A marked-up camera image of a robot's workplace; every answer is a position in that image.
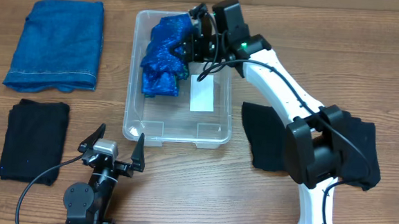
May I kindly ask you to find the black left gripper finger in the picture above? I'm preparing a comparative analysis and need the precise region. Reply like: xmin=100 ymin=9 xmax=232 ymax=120
xmin=131 ymin=133 xmax=145 ymax=173
xmin=77 ymin=123 xmax=106 ymax=153

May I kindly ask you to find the blue green glitter cloth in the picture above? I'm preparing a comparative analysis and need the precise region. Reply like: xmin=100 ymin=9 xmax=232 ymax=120
xmin=141 ymin=14 xmax=193 ymax=97

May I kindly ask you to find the black cloth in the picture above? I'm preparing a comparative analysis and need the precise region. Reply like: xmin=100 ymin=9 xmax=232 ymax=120
xmin=241 ymin=102 xmax=285 ymax=172
xmin=0 ymin=99 xmax=70 ymax=186
xmin=339 ymin=111 xmax=381 ymax=191

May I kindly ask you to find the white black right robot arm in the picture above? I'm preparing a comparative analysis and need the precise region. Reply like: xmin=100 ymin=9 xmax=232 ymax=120
xmin=179 ymin=0 xmax=356 ymax=224

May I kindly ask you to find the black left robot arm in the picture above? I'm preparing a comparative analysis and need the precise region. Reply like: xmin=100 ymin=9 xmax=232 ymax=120
xmin=63 ymin=124 xmax=145 ymax=224

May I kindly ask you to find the white paper label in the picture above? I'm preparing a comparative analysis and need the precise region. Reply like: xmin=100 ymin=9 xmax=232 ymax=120
xmin=189 ymin=75 xmax=214 ymax=112

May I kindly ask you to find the clear plastic storage bin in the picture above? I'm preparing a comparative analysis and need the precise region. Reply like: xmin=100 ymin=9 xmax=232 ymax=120
xmin=123 ymin=10 xmax=233 ymax=149

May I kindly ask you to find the folded blue denim cloth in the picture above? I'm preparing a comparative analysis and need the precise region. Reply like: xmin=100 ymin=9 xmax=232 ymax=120
xmin=3 ymin=0 xmax=105 ymax=93

